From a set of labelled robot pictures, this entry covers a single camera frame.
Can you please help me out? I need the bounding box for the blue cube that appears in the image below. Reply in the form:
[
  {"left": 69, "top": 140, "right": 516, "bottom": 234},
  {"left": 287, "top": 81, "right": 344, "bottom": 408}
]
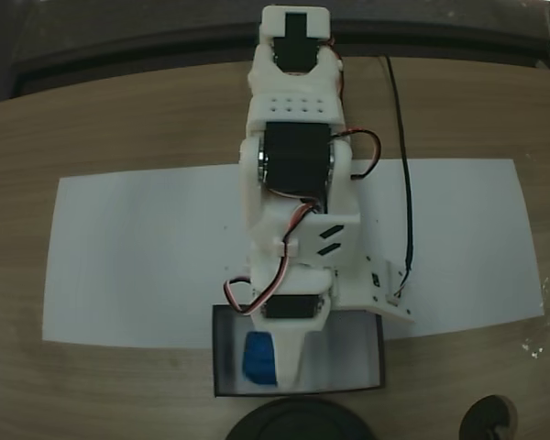
[{"left": 241, "top": 331, "right": 277, "bottom": 387}]

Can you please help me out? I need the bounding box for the brown cardboard box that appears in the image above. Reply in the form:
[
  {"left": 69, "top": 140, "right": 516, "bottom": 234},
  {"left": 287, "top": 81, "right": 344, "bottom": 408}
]
[{"left": 209, "top": 302, "right": 389, "bottom": 398}]

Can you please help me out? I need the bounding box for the black round object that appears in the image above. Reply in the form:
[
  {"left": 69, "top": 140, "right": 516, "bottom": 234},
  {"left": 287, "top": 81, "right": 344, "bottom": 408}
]
[{"left": 224, "top": 397, "right": 377, "bottom": 440}]

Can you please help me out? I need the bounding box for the white paper sheet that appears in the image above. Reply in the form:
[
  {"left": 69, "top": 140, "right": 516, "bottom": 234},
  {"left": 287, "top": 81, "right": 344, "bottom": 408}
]
[
  {"left": 329, "top": 158, "right": 546, "bottom": 342},
  {"left": 42, "top": 163, "right": 258, "bottom": 352}
]

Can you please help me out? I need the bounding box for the dark round stand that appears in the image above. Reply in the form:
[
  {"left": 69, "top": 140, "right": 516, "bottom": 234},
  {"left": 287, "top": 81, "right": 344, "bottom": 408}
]
[{"left": 458, "top": 394, "right": 519, "bottom": 440}]

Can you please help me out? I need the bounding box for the red white servo wire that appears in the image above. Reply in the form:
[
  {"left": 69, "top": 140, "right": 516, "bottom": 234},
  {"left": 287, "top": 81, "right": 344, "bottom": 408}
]
[
  {"left": 332, "top": 129, "right": 382, "bottom": 182},
  {"left": 223, "top": 202, "right": 318, "bottom": 318}
]

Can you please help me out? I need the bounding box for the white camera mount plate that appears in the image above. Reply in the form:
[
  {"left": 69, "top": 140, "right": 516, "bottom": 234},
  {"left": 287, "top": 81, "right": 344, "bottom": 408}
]
[{"left": 333, "top": 252, "right": 416, "bottom": 326}]

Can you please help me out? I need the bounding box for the black cable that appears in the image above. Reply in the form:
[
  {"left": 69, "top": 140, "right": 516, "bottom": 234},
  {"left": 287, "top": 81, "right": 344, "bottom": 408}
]
[{"left": 382, "top": 53, "right": 414, "bottom": 281}]

